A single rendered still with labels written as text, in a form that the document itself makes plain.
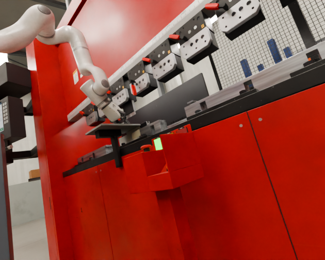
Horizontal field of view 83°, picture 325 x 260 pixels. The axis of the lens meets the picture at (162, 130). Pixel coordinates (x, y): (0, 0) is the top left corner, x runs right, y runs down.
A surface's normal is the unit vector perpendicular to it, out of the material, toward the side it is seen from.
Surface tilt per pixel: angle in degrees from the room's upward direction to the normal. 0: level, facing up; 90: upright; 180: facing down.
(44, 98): 90
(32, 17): 115
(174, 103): 90
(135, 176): 90
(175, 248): 90
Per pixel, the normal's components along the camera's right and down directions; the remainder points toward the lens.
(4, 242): 0.56, -0.29
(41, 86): 0.72, -0.30
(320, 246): -0.66, 0.02
